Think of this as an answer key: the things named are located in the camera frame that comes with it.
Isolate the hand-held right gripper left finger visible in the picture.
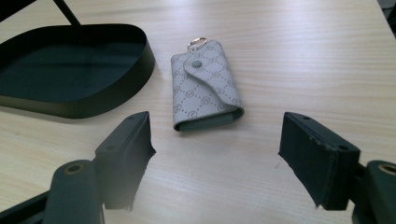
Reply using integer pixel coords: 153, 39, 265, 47
94, 111, 157, 211

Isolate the black key rack with tray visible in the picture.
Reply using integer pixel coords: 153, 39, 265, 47
0, 0, 156, 119

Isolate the grey patterned key case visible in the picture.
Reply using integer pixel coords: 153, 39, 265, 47
170, 36, 246, 133

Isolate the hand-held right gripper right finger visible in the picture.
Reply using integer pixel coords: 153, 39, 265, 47
277, 111, 361, 211

